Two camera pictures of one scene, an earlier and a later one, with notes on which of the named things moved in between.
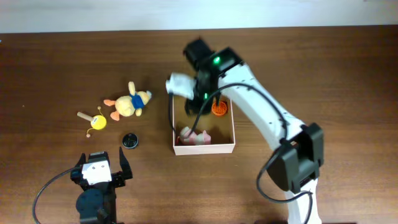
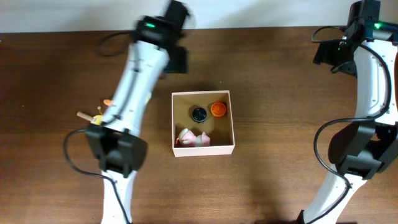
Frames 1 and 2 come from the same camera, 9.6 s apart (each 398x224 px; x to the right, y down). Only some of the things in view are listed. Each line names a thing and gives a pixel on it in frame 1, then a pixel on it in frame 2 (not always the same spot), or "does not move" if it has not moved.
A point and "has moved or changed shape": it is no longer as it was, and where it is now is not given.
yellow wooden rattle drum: [98, 122] does not move
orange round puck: [219, 110] does not move
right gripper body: [203, 88] to [338, 55]
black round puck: [130, 140] has moved or changed shape
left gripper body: [118, 180] to [180, 62]
